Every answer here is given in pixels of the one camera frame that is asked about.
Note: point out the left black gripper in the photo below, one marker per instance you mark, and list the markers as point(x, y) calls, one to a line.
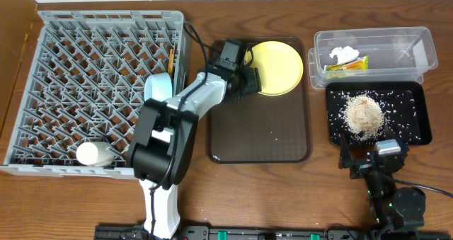
point(250, 83)

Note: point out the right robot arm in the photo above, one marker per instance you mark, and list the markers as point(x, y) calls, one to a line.
point(398, 211)

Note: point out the dark brown serving tray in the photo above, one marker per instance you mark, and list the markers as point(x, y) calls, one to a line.
point(259, 129)

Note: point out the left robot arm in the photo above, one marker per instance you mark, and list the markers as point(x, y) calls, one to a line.
point(164, 136)

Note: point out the wooden chopstick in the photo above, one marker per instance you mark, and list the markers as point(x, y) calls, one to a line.
point(171, 62)

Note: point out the green orange snack wrapper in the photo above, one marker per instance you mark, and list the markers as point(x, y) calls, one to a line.
point(361, 63)

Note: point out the light blue bowl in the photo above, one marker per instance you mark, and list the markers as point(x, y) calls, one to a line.
point(158, 87)

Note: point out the black rectangular waste tray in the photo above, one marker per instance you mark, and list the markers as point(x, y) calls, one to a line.
point(415, 88)

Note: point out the yellow round plate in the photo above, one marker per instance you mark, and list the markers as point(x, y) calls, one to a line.
point(279, 65)

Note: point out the white cylindrical cup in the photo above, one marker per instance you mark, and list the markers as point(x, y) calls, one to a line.
point(95, 154)

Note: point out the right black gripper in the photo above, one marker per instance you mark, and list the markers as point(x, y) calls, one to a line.
point(360, 168)

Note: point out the pile of rice leftovers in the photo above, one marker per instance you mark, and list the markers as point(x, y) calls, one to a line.
point(361, 116)

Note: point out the clear plastic waste bin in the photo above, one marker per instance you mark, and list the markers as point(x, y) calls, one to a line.
point(394, 54)

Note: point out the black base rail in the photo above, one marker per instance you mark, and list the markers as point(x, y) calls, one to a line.
point(208, 233)

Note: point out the grey plastic dishwasher rack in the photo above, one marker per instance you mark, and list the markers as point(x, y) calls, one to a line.
point(86, 84)

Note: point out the white tissue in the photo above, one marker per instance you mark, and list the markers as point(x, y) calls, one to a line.
point(344, 55)

